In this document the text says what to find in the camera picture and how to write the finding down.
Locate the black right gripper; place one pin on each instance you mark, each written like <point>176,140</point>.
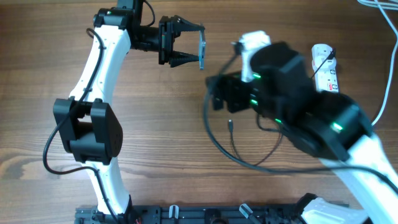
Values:
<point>234,82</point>

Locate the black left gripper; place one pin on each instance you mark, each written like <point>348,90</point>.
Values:
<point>175,25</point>

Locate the blue screen smartphone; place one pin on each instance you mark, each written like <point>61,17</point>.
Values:
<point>201,50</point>

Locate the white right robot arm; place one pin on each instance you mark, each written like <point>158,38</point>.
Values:
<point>328,126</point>

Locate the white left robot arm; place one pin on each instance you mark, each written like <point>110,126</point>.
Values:
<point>86,122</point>

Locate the white power strip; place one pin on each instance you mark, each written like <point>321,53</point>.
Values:
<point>324,66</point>

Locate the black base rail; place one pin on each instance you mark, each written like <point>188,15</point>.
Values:
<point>278,214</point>

